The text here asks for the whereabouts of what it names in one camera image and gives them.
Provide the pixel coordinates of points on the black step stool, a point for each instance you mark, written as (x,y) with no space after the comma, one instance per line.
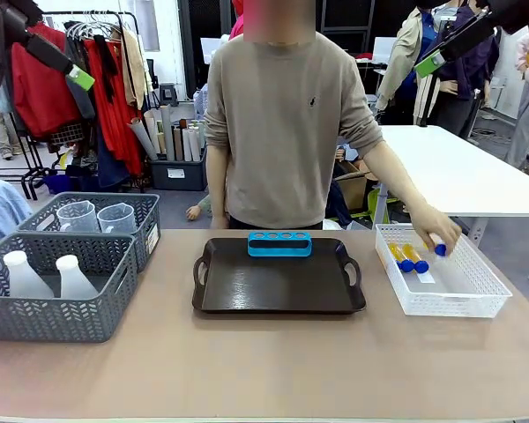
(167,93)

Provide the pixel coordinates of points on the beige hanging garment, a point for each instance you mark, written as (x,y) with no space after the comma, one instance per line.
(134,66)

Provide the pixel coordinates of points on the figure in beige coat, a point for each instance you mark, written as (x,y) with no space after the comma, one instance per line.
(405,57)

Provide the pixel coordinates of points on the white basket side label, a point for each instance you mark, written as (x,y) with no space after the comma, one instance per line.
(152,239)

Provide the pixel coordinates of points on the black scarf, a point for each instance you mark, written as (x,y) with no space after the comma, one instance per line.
(108,66)

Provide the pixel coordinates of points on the mannequin hand with green sleeve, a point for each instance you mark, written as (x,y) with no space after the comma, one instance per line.
(196,212)

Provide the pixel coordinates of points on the white sticker strip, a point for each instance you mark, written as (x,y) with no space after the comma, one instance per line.
(426,278)

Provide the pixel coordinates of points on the person's right forearm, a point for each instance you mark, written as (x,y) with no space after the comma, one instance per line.
(216,185)

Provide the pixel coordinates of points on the light blue shirt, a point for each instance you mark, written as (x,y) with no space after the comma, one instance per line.
(2,207)

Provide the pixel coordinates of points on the tall grey paper roll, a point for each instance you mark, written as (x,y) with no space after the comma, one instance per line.
(168,132)

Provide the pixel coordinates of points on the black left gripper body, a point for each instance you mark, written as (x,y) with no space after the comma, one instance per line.
(20,20)

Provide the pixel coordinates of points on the brown paper roll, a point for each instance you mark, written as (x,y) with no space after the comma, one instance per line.
(178,143)

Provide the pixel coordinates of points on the cardboard box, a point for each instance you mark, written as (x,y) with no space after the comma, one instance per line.
(355,185)

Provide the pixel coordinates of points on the red dress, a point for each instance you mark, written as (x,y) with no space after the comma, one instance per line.
(112,123)

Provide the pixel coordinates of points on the dark grey hanging garment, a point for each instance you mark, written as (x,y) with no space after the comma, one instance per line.
(84,103)

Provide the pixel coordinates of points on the blue denim jeans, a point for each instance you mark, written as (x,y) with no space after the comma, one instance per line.
(112,163)

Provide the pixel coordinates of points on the clear plastic measuring cup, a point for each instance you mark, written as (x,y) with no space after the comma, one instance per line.
(77,218)
(116,219)

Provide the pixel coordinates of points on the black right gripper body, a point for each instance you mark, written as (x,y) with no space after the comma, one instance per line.
(513,13)

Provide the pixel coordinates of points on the person's left hand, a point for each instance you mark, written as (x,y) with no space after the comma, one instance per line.
(436,227)

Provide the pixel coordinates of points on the blue test tube rack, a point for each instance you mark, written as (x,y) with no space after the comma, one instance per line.
(280,249)

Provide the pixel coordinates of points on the white perforated plastic basket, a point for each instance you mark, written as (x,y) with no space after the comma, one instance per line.
(458,299)

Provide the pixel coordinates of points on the person in beige sweater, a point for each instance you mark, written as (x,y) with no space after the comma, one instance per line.
(282,132)

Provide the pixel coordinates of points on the white plastic conical flask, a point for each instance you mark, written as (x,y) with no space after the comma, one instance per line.
(74,279)
(24,277)

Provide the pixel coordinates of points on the person's right hand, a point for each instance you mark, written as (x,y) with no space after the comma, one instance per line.
(219,223)

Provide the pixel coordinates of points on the person's left forearm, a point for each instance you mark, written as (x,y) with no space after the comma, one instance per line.
(392,176)

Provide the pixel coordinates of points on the figure in purple jacket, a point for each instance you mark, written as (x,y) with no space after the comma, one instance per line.
(471,75)

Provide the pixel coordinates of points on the white paper roll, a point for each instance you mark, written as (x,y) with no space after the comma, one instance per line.
(194,143)

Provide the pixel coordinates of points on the grey basket with white label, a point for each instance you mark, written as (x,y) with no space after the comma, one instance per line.
(143,207)

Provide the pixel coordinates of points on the red hooded jacket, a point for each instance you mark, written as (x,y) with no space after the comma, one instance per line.
(39,101)

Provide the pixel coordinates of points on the white office table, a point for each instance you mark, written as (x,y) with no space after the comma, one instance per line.
(458,176)

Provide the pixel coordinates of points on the metal clothes rack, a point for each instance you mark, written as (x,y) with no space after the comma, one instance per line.
(134,26)

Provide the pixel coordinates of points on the yellow tube with blue cap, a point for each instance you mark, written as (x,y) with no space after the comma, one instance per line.
(421,266)
(405,265)
(441,250)

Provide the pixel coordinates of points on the dark brown serving tray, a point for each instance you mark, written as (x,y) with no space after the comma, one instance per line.
(277,286)

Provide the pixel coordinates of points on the dark grey storage box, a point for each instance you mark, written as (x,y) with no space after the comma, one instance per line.
(178,174)

